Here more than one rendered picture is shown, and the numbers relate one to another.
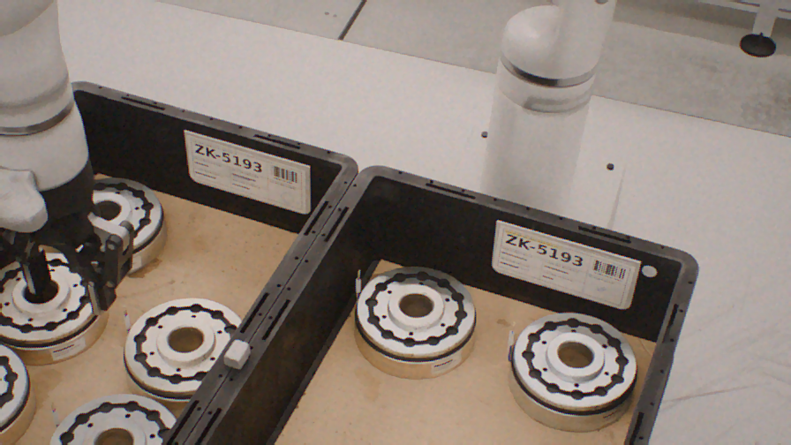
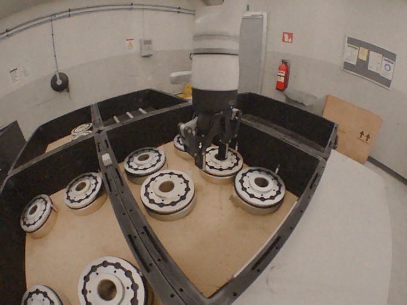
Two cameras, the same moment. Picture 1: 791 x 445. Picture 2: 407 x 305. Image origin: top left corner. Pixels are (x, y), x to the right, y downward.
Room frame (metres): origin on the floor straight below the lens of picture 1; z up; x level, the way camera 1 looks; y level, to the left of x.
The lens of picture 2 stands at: (0.81, 0.04, 1.07)
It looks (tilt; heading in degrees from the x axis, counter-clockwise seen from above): 35 degrees down; 120
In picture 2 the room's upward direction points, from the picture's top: straight up
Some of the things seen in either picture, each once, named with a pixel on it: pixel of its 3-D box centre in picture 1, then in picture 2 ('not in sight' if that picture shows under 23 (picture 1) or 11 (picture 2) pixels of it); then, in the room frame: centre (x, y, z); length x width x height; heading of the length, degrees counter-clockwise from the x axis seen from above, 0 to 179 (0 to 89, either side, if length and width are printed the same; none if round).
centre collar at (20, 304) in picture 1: (41, 293); (220, 157); (0.71, 0.30, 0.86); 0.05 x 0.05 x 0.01
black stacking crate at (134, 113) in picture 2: not in sight; (135, 115); (0.31, 0.38, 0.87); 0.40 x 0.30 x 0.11; 159
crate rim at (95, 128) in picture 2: not in sight; (59, 131); (0.21, 0.10, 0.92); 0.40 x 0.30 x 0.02; 159
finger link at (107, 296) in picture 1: (111, 287); (195, 158); (0.69, 0.23, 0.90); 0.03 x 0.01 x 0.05; 69
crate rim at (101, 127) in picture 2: not in sight; (133, 103); (0.31, 0.38, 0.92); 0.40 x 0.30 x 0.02; 159
